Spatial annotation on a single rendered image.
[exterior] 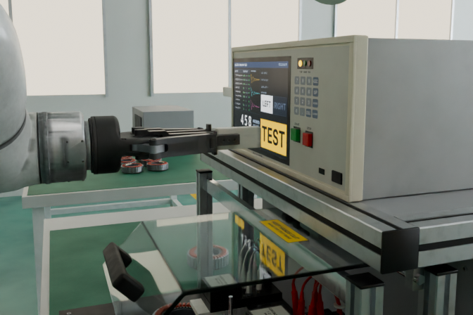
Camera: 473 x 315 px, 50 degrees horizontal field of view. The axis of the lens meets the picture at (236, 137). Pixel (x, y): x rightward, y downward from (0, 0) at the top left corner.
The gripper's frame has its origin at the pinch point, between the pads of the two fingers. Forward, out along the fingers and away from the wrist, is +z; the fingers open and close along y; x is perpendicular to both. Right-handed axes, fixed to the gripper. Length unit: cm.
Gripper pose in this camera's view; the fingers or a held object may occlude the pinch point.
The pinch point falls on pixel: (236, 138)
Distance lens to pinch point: 71.6
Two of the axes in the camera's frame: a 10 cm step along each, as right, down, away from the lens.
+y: 3.4, 1.3, -9.3
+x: 0.0, -9.9, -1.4
